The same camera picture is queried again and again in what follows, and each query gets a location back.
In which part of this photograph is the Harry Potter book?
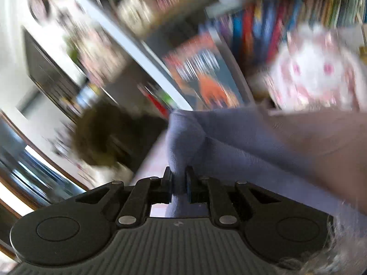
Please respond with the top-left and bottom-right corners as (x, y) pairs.
(163, 29), (254, 110)

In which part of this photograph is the pink and purple sweater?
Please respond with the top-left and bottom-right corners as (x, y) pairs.
(166, 106), (366, 231)

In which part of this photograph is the white pink plush bunny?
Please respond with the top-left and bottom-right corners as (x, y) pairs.
(265, 24), (366, 112)

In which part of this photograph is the white wooden bookshelf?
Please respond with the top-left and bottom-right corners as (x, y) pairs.
(24, 0), (193, 110)

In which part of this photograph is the dark olive garment pile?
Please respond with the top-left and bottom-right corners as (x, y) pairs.
(72, 101), (168, 173)

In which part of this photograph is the row of colourful shelf books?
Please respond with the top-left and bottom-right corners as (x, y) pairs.
(198, 0), (366, 69)

